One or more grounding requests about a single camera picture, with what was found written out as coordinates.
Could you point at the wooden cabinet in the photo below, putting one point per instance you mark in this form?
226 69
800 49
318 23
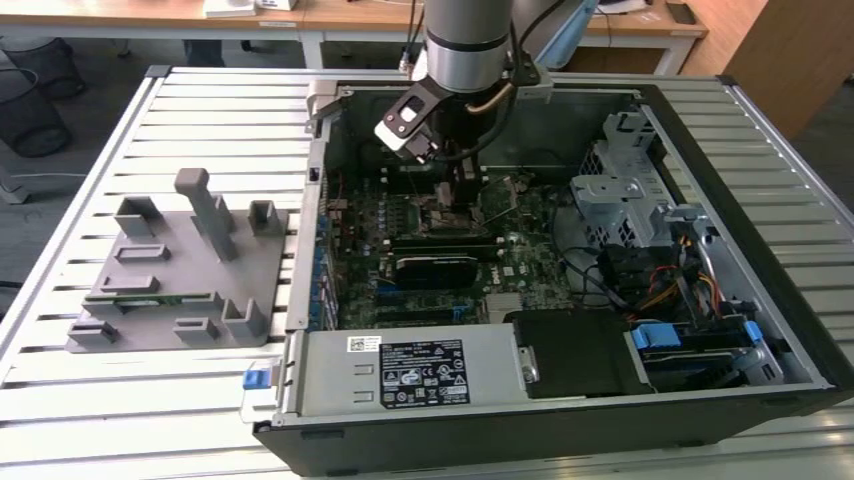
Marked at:
788 60

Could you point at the metal drive cage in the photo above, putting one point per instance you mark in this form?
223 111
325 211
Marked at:
601 200

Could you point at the blue case latch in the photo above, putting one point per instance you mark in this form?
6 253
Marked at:
257 379

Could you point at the blue disk carrier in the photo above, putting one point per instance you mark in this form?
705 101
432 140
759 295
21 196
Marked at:
654 340

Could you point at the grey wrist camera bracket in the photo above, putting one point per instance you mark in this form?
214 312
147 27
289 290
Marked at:
534 92

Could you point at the blue plastic clip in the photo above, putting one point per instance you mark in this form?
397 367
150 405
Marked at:
753 334

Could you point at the grey furniture foot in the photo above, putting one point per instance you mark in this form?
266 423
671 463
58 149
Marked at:
14 190

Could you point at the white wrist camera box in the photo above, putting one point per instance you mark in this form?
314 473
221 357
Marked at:
408 120

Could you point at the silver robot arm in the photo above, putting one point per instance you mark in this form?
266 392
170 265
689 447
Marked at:
468 50

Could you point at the black graphics card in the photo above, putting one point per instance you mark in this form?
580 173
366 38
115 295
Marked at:
434 274

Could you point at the black RAM slot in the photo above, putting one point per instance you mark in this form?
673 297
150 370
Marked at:
441 242
404 174
444 254
404 186

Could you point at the silver power supply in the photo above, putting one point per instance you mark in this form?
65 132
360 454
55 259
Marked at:
328 380

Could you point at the CPU socket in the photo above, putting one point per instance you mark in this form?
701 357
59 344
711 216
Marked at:
448 220

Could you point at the green motherboard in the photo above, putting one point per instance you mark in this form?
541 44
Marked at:
528 250

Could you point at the grey parts rack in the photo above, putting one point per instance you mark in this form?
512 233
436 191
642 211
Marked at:
181 235

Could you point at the black expansion slot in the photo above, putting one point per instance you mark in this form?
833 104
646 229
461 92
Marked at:
414 316

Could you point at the silver CPU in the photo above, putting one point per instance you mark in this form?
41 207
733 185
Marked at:
446 194

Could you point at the wooden desk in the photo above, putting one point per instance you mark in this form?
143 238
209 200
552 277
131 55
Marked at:
101 22

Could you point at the green RAM stick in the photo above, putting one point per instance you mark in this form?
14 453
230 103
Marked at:
170 300

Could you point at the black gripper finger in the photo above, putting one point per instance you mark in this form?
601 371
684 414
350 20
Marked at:
469 180

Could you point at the silver chipset heatsink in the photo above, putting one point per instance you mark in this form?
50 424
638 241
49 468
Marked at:
504 306

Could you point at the black PC case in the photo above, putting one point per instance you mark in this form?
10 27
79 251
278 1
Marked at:
468 440

